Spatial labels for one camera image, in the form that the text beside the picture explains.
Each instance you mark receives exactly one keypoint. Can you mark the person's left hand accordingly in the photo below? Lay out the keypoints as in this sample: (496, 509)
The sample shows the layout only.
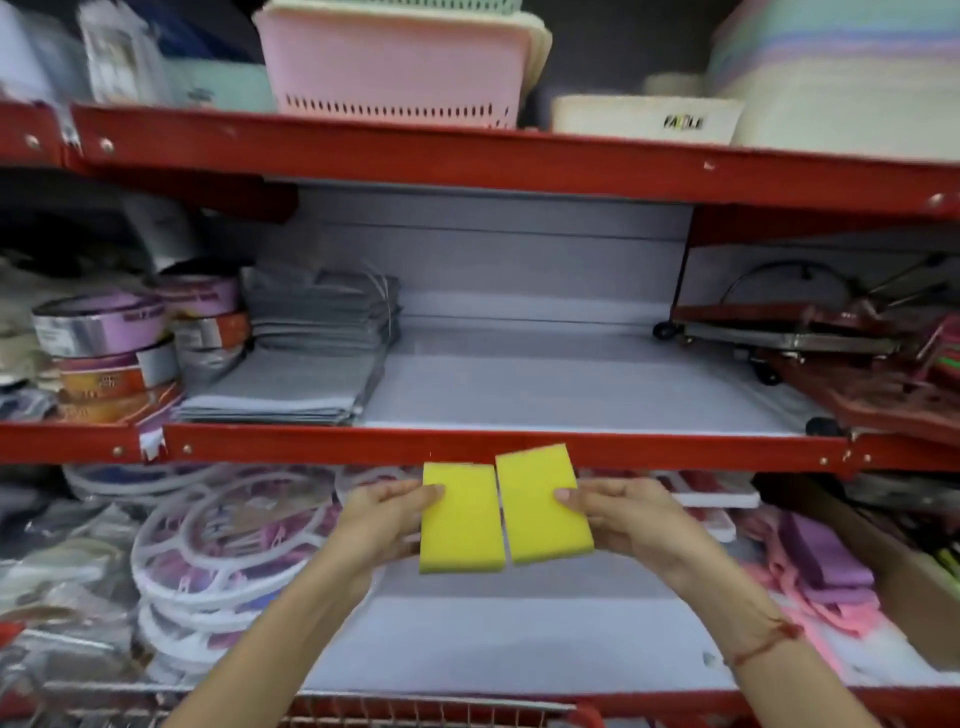
(371, 525)

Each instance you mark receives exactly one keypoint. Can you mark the person's right hand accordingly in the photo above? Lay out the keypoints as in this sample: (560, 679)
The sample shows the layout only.
(645, 525)

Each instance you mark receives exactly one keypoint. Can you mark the person's left thumb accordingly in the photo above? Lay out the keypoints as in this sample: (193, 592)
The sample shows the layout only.
(424, 496)

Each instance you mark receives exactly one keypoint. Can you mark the person's right thumb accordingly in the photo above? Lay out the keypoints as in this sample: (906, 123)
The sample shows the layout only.
(577, 499)

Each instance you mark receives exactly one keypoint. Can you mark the yellow sponge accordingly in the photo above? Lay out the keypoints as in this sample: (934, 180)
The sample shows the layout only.
(541, 502)
(461, 517)

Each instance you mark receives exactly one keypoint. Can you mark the person's left forearm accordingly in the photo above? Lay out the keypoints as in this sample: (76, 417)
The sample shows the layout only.
(277, 645)

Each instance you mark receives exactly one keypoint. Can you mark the person's right forearm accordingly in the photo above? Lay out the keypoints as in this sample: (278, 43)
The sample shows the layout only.
(765, 660)

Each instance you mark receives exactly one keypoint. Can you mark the white flat boxes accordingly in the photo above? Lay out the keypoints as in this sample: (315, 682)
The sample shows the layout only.
(712, 495)

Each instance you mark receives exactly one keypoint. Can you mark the stack of folded grey sheets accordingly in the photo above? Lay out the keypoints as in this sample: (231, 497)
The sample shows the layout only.
(285, 386)

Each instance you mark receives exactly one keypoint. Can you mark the stack of white peg hangers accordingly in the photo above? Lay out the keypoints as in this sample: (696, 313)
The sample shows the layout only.
(225, 555)

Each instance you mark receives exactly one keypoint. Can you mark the stack of grey foil bags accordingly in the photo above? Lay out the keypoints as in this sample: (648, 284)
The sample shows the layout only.
(319, 307)

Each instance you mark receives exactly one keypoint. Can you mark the pink and purple cloths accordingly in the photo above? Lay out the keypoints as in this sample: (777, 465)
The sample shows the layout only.
(825, 570)

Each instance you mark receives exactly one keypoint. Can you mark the red folding trolleys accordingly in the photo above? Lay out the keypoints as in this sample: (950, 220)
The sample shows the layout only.
(840, 360)

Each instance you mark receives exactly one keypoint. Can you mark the red metal shelf rack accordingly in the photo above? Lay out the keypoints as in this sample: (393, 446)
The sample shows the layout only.
(480, 161)

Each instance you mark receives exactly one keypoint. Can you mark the brown cardboard box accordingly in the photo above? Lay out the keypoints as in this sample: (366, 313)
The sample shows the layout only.
(915, 592)

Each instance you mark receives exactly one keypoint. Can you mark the pile of clear plastic bags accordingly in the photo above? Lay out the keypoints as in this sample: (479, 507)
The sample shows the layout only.
(60, 577)

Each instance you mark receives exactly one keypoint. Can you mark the white box with label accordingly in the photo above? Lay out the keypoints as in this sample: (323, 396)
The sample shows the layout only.
(645, 118)

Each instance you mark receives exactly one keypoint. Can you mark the pink plastic basket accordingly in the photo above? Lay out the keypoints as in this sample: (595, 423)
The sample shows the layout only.
(397, 64)

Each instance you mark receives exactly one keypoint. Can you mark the cream plastic basket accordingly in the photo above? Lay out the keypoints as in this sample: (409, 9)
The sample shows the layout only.
(538, 45)

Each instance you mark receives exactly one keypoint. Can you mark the teal box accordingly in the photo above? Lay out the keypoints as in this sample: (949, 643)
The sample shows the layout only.
(221, 86)

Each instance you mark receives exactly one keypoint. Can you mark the stack of pastel plastic basins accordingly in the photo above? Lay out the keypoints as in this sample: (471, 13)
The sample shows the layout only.
(840, 75)

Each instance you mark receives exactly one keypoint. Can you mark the clear plastic packets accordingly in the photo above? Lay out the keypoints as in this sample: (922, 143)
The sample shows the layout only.
(90, 52)

